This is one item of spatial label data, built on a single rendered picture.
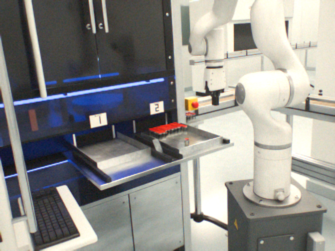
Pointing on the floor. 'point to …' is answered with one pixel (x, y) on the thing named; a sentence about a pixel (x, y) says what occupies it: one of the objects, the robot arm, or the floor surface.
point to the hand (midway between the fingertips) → (215, 100)
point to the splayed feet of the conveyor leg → (209, 220)
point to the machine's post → (180, 116)
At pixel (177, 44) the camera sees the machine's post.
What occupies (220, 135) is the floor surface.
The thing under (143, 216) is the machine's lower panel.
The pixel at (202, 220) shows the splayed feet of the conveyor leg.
